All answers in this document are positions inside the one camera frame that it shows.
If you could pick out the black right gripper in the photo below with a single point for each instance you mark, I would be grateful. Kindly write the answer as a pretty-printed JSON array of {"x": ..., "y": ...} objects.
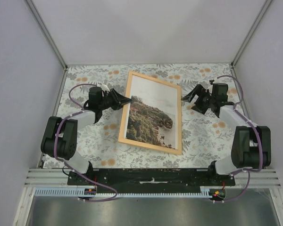
[{"x": 197, "y": 90}]

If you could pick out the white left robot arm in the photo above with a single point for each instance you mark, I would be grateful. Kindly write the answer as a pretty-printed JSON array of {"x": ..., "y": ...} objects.
[{"x": 60, "y": 137}]

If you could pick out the aluminium front rail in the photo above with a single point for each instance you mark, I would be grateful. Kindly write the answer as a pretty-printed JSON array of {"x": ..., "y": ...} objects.
[{"x": 56, "y": 178}]

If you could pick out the landscape photo print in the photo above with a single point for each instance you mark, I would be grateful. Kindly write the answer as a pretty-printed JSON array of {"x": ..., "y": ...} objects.
[{"x": 153, "y": 113}]

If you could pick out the white slotted cable duct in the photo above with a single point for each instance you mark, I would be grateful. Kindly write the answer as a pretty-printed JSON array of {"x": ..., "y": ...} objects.
[{"x": 84, "y": 192}]

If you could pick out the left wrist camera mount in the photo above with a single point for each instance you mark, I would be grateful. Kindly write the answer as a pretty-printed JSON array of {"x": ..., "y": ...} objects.
[{"x": 104, "y": 86}]

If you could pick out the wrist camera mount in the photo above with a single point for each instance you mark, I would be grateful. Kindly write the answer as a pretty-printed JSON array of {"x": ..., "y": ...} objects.
[
  {"x": 104, "y": 86},
  {"x": 210, "y": 88}
]

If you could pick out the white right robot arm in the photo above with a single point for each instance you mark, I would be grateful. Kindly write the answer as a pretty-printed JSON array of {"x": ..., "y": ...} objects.
[{"x": 251, "y": 148}]

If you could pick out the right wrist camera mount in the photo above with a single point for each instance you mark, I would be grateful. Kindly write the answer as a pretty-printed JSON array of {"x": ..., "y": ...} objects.
[{"x": 210, "y": 88}]

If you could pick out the right aluminium frame post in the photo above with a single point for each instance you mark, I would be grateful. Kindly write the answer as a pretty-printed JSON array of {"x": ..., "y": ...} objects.
[{"x": 260, "y": 16}]

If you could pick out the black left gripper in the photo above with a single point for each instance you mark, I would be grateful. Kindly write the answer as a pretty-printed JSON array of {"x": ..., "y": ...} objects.
[{"x": 120, "y": 100}]

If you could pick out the left aluminium frame post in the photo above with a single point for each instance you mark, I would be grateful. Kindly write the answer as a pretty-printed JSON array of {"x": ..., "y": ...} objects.
[{"x": 38, "y": 18}]

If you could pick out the aluminium frame post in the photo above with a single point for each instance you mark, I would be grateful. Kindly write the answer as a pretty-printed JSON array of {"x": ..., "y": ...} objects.
[
  {"x": 260, "y": 16},
  {"x": 38, "y": 18}
]

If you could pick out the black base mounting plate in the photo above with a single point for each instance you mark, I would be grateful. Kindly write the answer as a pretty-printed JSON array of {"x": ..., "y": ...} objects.
[{"x": 135, "y": 178}]

